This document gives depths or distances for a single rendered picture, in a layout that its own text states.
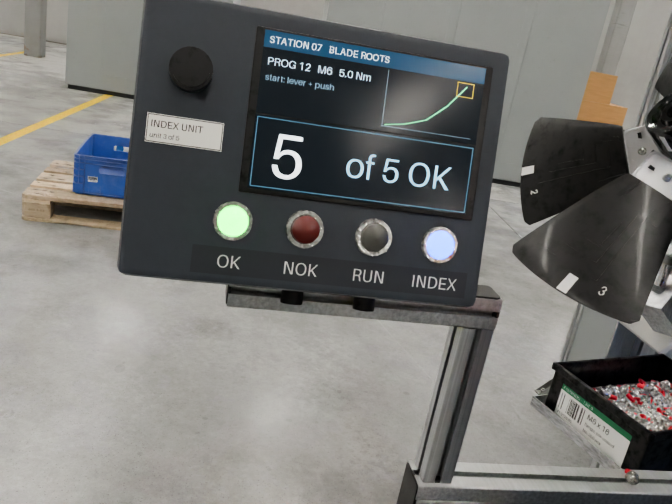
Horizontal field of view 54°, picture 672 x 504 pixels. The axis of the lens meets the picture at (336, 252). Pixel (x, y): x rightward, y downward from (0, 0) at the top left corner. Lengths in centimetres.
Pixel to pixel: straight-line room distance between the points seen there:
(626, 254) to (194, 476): 135
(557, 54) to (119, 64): 478
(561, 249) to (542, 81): 585
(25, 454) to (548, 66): 588
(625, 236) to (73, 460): 155
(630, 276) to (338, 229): 69
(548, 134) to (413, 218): 94
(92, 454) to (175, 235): 165
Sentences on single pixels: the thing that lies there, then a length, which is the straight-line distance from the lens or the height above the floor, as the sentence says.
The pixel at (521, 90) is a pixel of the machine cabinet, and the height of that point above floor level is 94.
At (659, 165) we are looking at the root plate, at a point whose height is 113.
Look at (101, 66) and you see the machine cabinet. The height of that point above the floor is 31.
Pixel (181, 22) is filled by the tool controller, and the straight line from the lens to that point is 47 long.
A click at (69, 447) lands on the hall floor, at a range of 211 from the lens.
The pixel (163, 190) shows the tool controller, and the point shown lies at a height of 113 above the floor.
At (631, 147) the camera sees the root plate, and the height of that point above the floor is 114.
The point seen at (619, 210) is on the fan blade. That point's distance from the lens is 114.
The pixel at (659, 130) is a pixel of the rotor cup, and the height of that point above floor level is 118.
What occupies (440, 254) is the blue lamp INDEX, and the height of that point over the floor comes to 111.
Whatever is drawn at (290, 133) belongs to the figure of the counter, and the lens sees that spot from 46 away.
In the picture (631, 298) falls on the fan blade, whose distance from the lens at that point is 107.
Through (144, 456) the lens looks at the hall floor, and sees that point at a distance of 207.
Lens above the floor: 125
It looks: 19 degrees down
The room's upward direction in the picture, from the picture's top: 10 degrees clockwise
